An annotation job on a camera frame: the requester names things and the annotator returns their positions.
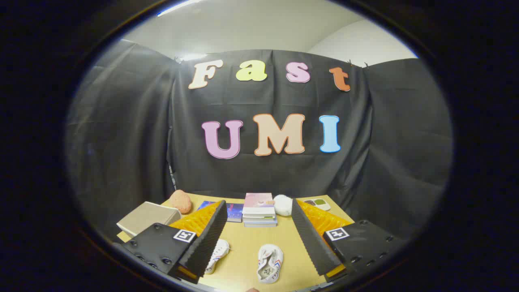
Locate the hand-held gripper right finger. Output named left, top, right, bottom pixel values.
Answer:
left=291, top=199, right=406, bottom=283

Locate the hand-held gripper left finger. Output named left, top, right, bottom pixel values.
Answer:
left=122, top=200, right=228, bottom=284

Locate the white shoe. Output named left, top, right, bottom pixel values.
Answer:
left=205, top=238, right=230, bottom=275
left=257, top=244, right=283, bottom=283

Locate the beige fabric storage box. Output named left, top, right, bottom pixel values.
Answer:
left=117, top=202, right=182, bottom=238

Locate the small white palette tray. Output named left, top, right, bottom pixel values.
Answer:
left=303, top=198, right=331, bottom=211

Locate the blue cover book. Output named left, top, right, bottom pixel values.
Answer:
left=197, top=201, right=244, bottom=223

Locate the white plush ball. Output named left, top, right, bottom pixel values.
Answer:
left=273, top=195, right=293, bottom=217

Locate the orange plush toy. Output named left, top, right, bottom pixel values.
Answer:
left=169, top=190, right=192, bottom=215

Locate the white thin book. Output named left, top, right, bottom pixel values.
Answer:
left=242, top=214, right=277, bottom=223

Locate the pink cover book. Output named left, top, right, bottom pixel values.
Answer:
left=242, top=193, right=276, bottom=215

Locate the black backdrop cloth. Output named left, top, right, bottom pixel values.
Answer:
left=65, top=39, right=454, bottom=240

